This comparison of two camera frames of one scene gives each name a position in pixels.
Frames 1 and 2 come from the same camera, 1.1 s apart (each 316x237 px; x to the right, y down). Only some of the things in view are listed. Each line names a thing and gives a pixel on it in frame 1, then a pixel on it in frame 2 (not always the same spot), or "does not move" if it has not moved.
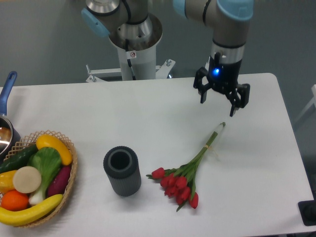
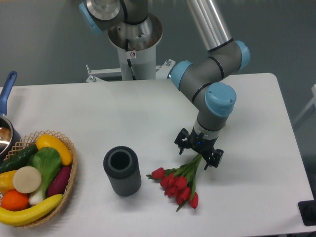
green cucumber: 19,159 does not move
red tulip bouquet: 179,182 does not move
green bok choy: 48,161 does not move
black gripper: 223,78 to 199,143
